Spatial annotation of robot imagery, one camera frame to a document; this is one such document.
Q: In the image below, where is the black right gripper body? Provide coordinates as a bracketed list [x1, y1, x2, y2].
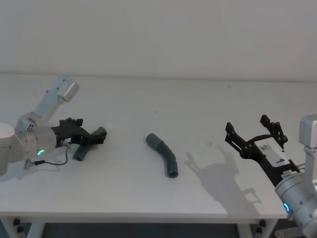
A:
[243, 135, 302, 187]

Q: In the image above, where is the thin dark gripper cable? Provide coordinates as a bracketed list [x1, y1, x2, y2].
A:
[23, 141, 73, 171]

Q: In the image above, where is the white table frame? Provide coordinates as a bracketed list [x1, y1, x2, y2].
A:
[0, 211, 290, 238]

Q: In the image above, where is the short dark grey pipe piece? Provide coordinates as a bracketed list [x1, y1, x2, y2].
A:
[72, 144, 92, 162]

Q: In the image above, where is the curved dark grey pipe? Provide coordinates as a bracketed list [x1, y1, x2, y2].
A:
[144, 132, 179, 179]

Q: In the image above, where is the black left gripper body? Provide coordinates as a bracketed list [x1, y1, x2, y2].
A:
[50, 124, 88, 148]

